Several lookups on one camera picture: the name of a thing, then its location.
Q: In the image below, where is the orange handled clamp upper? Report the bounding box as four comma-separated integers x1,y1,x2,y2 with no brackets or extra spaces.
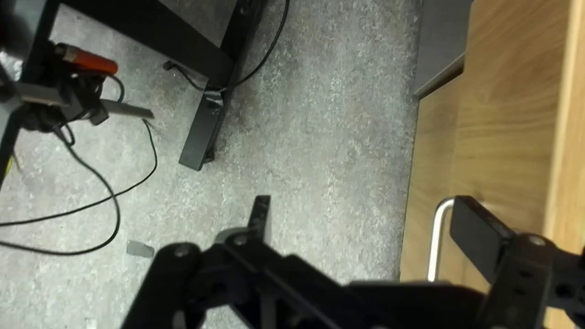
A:
0,43,154,134

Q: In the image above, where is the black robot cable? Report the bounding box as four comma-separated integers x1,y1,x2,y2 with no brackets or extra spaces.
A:
0,76,161,258

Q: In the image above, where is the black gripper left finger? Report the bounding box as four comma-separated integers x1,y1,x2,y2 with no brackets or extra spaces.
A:
247,196,271,240

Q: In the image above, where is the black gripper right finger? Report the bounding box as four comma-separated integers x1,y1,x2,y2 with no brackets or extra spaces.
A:
450,196,514,282

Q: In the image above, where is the white drawer with wooden front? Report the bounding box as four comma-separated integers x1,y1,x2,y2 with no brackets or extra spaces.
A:
399,0,585,329

